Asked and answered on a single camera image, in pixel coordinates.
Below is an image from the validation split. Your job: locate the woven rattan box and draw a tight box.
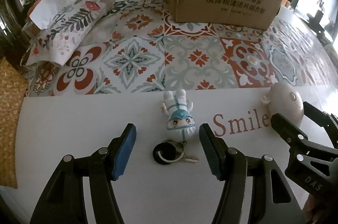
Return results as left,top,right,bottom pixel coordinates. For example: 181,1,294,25
0,58,27,189

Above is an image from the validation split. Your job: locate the black round key fob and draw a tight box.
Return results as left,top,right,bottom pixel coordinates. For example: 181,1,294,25
152,140,199,166

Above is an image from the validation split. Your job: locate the round beige toy light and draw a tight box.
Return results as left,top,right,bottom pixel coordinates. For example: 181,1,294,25
261,82,304,127

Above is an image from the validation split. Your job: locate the person's right hand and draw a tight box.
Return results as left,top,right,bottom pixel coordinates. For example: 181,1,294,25
303,202,323,223

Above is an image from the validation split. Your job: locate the floral fabric tissue cover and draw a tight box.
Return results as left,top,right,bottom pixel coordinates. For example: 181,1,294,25
26,0,116,67

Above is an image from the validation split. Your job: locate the white tissue paper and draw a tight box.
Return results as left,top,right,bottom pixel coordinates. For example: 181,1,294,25
29,0,76,29

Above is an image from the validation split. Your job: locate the medic figurine keychain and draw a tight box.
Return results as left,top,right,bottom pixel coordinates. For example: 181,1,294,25
161,89,196,142

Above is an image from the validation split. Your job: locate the patterned table runner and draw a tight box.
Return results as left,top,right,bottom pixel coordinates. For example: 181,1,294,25
26,0,337,97

